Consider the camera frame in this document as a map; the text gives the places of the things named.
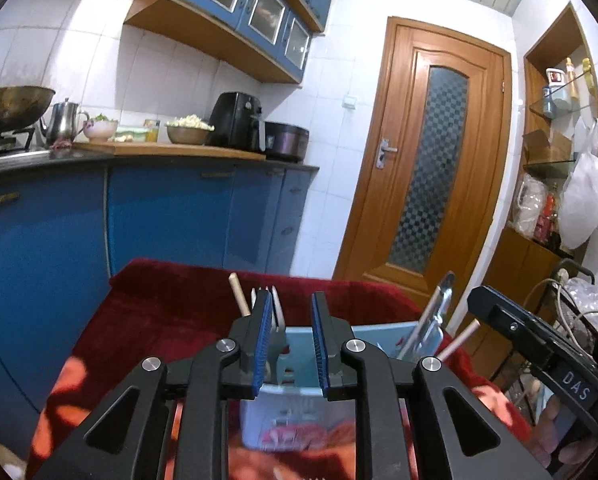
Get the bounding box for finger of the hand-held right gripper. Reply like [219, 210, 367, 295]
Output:
[466, 285, 567, 386]

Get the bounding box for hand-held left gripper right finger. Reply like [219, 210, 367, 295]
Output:
[310, 291, 555, 480]

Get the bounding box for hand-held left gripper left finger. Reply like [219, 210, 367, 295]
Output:
[31, 289, 275, 480]

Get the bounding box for light blue utensil holder box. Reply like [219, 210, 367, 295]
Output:
[239, 322, 452, 453]

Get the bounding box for white plastic fork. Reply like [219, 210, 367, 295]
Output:
[251, 285, 286, 331]

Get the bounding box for wooden chopstick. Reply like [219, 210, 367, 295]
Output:
[228, 272, 252, 318]

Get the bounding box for metal table knife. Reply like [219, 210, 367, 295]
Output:
[419, 271, 456, 356]

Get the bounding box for person's right hand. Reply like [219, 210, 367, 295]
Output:
[534, 395, 592, 471]

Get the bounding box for wooden shelf alcove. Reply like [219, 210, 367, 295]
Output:
[462, 2, 598, 391]

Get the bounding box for clear plastic bag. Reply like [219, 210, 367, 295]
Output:
[564, 277, 598, 316]

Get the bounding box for red and pink floral blanket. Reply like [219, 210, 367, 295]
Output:
[26, 257, 532, 480]

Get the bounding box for white plastic bag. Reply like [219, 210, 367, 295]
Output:
[559, 120, 598, 251]

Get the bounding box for blue base cabinets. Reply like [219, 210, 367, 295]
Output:
[0, 162, 320, 456]

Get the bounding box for cardboard box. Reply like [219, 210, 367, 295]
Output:
[522, 129, 572, 163]

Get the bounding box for dark rice cooker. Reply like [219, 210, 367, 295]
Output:
[264, 121, 310, 163]

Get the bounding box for wooden cutting board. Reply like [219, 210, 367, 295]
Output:
[73, 141, 267, 161]

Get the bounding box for bowl of chopped food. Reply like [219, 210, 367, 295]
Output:
[165, 114, 215, 146]

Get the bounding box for black air fryer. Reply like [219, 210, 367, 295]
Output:
[206, 91, 267, 153]

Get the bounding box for light green container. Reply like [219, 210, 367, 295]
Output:
[115, 125, 150, 143]

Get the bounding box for white bowl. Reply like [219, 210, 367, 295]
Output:
[83, 115, 120, 143]

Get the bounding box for wooden door with glass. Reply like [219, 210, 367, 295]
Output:
[331, 16, 512, 311]

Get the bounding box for dark kitchen countertop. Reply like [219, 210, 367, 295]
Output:
[0, 147, 321, 178]

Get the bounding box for metal kettle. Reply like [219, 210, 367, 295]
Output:
[40, 97, 90, 148]

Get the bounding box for gas stove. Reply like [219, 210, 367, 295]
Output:
[0, 127, 37, 158]

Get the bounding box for dark wok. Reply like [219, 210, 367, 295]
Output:
[0, 86, 56, 136]

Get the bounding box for black wire rack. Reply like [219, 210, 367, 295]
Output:
[489, 255, 598, 411]

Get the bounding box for white power cable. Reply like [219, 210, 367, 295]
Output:
[522, 270, 598, 361]

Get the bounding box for metal door handle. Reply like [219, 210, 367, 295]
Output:
[376, 138, 399, 170]

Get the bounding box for blue wall cabinet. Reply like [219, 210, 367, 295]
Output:
[123, 0, 337, 85]

